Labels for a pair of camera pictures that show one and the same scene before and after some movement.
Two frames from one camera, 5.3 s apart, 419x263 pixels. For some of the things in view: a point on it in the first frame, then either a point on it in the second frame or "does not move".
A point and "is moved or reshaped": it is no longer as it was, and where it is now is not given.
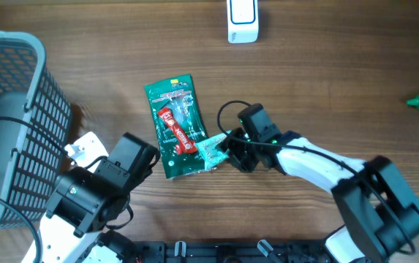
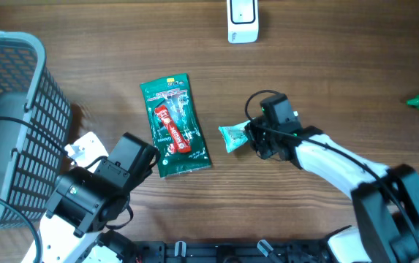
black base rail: [243, 250] does not move
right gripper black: [234, 156] -> [251, 131]
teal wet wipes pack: [210, 154] is moved or reshaped
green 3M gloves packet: [178, 95] does not move
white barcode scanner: [243, 21] does not move
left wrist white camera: [87, 151] does not move
